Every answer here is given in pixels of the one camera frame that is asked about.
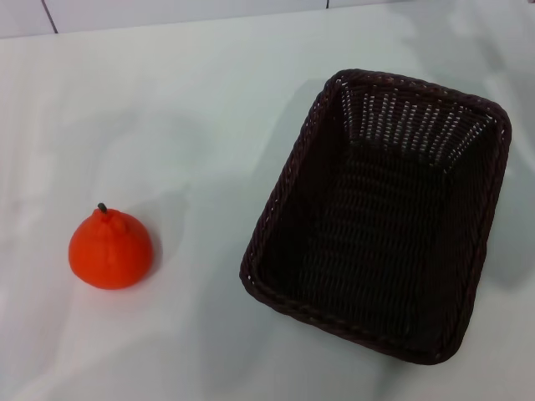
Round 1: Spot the black woven wicker basket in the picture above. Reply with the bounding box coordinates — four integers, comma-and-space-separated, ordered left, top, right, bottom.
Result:
238, 69, 512, 365

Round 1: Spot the orange toy tangerine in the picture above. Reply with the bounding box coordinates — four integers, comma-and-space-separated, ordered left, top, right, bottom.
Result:
68, 202, 155, 290

